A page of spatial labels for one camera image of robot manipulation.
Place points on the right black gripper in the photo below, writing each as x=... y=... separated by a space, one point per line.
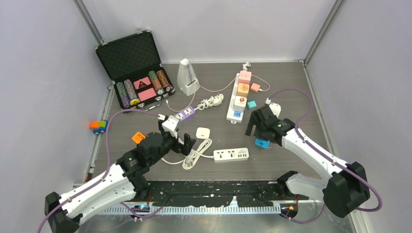
x=253 y=121

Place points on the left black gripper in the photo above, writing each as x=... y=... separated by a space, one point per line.
x=185 y=148

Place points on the blue charger adapter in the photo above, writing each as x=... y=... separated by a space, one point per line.
x=263 y=144

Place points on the white adapter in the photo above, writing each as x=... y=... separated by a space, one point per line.
x=202 y=133

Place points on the purple power strip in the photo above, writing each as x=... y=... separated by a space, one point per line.
x=185 y=114

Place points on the tan dragon cube socket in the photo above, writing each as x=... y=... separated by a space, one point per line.
x=243 y=90

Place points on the pink cube socket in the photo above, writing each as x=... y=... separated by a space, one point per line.
x=245 y=77

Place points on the white cube socket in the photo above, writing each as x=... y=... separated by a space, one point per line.
x=240 y=103

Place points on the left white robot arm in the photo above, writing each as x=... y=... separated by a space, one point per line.
x=122 y=181

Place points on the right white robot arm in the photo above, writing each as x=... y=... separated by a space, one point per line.
x=341 y=186

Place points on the teal charger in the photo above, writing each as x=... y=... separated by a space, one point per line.
x=251 y=105

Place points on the long white colourful power strip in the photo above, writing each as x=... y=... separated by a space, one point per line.
x=234 y=116

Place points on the white grey power strip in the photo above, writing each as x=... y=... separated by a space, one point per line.
x=230 y=155

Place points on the salmon pink charger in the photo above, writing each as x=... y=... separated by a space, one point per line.
x=254 y=87

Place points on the orange power strip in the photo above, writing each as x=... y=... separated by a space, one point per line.
x=138 y=137

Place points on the white metronome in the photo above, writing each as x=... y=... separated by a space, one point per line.
x=187 y=80

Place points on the black poker chip case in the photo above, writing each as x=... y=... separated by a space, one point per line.
x=134 y=66

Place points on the orange blue toy car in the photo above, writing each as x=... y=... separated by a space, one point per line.
x=98 y=127

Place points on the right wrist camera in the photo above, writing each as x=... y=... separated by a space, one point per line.
x=275 y=108

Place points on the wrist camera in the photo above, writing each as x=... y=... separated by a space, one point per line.
x=169 y=124
x=275 y=108

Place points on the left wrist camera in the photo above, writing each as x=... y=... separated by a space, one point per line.
x=169 y=124

